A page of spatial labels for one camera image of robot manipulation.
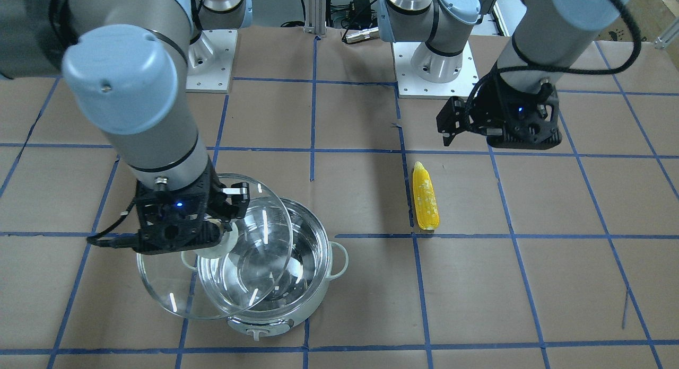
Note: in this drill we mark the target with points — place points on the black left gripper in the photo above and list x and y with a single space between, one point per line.
488 105

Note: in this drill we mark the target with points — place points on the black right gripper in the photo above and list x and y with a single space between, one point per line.
232 198

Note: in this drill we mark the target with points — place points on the yellow corn cob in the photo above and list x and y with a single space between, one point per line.
425 202

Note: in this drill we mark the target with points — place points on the glass pot lid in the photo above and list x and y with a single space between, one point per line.
236 274

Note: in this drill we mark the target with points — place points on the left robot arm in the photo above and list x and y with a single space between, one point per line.
545 41

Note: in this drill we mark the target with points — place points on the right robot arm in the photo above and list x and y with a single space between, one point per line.
126 62

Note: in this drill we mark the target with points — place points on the pale green cooking pot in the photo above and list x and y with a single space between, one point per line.
315 261

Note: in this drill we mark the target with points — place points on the black power adapter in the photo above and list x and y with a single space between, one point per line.
360 11

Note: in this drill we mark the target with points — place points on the cardboard box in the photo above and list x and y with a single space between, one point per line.
651 16

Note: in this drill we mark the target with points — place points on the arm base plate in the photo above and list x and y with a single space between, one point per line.
421 74
211 61

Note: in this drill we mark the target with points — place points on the silver cable connector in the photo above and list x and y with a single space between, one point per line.
361 36

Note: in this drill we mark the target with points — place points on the aluminium frame post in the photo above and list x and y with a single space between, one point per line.
315 17

